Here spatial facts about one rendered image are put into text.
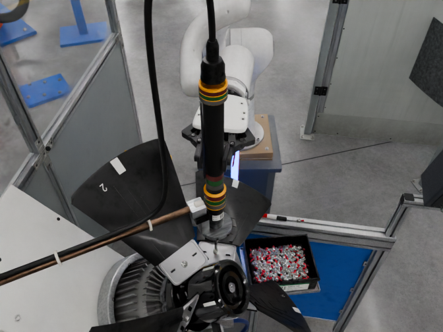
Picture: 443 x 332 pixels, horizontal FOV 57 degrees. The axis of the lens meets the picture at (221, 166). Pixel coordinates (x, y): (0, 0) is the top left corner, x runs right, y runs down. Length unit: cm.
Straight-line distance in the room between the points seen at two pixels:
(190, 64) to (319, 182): 196
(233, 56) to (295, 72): 281
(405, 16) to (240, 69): 184
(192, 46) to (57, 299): 60
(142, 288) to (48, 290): 19
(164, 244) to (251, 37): 72
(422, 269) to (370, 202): 49
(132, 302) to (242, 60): 56
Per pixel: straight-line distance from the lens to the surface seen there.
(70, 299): 96
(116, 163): 84
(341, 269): 169
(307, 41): 414
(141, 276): 96
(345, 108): 291
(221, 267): 86
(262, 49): 130
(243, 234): 100
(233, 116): 75
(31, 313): 92
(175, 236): 86
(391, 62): 274
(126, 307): 96
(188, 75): 88
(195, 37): 90
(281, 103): 330
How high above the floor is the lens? 201
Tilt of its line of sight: 47 degrees down
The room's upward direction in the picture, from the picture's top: straight up
